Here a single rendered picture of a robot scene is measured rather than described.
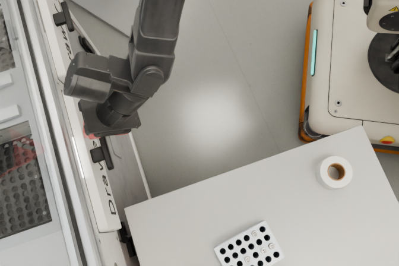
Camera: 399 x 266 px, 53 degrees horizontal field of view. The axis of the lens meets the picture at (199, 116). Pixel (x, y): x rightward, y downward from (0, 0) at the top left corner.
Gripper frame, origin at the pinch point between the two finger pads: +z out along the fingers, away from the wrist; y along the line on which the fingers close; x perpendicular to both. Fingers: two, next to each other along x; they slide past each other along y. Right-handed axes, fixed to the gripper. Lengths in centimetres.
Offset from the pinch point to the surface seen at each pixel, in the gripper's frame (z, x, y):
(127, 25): 68, -71, -59
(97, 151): 2.1, 3.4, -0.4
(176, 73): 62, -43, -72
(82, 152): 2.1, 3.1, 2.5
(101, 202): 2.0, 13.4, 1.4
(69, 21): 1.0, -26.0, -1.5
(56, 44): 1.7, -20.7, 2.1
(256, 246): -2.9, 30.7, -26.4
